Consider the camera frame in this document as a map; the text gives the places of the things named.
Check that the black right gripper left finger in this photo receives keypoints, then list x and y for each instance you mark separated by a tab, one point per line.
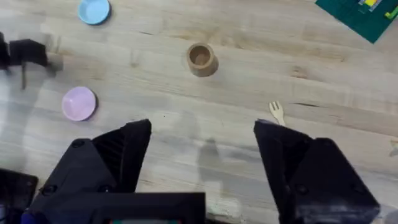
93	168

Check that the light blue plate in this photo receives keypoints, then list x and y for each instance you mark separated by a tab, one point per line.
93	11

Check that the pink plate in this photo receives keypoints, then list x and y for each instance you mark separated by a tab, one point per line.
78	104

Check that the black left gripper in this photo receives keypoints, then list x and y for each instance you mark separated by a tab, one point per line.
28	52

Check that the wooden fork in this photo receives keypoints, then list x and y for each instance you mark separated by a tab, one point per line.
276	111

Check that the black mount plate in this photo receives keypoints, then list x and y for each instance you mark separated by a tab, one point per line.
15	196

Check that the wooden cup container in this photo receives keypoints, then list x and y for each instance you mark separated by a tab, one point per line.
201	60

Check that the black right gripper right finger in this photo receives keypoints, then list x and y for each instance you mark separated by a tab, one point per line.
317	180

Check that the green board with toy blocks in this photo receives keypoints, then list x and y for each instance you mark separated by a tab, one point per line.
357	15

